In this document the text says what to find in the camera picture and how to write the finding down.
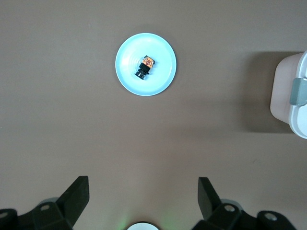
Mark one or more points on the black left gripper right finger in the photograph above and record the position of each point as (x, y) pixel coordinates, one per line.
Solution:
(208, 201)

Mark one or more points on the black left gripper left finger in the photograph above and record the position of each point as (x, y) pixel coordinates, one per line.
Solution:
(74, 198)

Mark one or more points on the orange and black switch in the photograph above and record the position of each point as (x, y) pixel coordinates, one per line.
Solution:
(145, 66)

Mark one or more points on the white lidded storage box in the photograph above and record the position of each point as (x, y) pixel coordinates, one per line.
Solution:
(280, 91)

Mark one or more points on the light blue plate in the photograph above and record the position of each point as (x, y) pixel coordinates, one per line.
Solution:
(134, 79)

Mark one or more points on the grey box latch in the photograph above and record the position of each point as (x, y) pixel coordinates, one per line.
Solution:
(298, 92)

